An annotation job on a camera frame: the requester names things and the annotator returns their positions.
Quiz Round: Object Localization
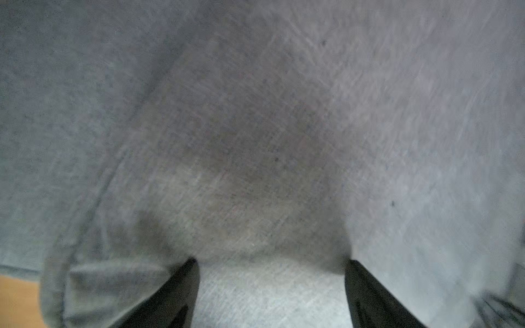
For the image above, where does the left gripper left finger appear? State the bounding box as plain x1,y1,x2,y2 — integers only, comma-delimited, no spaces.
112,258,200,328

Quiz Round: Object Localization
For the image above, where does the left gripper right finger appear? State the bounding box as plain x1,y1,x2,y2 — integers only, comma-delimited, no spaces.
345,260,425,328

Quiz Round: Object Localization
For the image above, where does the grey laptop bag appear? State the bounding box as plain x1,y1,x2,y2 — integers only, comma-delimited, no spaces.
1,1,524,327

